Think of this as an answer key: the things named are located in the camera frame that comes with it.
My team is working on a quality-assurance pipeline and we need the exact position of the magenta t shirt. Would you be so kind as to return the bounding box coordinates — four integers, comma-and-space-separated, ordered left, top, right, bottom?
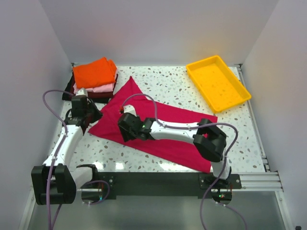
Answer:
87, 76, 218, 173

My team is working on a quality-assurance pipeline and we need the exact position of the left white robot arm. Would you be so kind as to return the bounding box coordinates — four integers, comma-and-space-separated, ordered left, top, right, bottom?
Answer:
31, 93, 102, 205

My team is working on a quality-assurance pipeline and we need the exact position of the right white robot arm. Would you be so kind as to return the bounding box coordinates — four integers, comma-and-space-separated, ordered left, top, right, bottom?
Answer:
118, 113, 231, 188

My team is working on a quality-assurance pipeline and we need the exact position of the maroon folded t shirt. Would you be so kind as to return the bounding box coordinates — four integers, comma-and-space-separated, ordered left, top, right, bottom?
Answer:
65, 75, 115, 101

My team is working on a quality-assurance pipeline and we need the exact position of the black folded t shirt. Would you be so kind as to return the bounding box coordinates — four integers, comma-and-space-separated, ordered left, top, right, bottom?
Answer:
61, 76, 108, 104

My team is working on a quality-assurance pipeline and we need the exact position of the pink folded t shirt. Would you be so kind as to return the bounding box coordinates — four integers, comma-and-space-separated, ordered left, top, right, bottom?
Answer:
86, 73, 118, 93

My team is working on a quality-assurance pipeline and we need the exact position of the orange folded t shirt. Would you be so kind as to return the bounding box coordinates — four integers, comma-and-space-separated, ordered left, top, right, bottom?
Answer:
72, 57, 117, 89

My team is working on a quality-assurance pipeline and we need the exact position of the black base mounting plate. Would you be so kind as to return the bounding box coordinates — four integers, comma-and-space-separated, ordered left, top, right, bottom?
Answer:
81, 171, 242, 201

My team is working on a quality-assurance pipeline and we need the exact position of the yellow plastic tray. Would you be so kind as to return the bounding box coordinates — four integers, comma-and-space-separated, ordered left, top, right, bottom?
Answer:
186, 55, 251, 114

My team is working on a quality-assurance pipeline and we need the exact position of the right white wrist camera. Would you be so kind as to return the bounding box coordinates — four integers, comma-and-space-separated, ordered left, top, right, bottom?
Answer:
120, 104, 137, 116

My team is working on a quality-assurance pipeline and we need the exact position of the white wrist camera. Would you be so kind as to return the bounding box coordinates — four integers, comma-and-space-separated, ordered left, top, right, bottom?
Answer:
120, 104, 137, 116
75, 88, 88, 97

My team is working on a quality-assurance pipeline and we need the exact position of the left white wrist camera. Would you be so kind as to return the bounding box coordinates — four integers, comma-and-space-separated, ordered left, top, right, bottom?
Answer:
75, 88, 88, 97

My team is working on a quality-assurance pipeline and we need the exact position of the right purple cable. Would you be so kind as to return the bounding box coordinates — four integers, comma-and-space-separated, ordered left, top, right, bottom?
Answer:
119, 93, 248, 230

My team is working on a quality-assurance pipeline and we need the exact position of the aluminium frame rail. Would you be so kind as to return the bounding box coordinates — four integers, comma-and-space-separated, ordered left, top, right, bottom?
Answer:
239, 172, 283, 192

